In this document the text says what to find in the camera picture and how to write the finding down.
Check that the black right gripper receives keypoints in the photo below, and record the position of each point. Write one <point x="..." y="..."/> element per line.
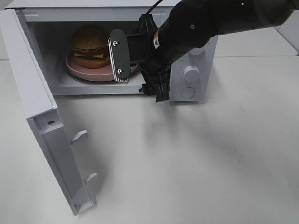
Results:
<point x="155" y="48"/>

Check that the white timer knob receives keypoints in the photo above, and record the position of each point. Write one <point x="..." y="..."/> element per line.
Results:
<point x="191" y="74"/>

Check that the pink round plate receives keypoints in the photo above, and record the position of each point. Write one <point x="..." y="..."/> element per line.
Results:
<point x="103" y="74"/>

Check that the round white door button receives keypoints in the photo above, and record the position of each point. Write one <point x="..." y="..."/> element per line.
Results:
<point x="188" y="92"/>

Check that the white microwave door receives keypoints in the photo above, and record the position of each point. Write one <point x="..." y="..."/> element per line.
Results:
<point x="40" y="108"/>

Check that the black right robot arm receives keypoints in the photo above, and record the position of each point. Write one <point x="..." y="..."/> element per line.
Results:
<point x="232" y="16"/>

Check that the burger with lettuce and cheese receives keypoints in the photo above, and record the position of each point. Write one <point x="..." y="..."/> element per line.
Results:
<point x="90" y="46"/>

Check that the upper white power knob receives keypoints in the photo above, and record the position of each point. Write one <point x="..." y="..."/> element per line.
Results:
<point x="197" y="51"/>

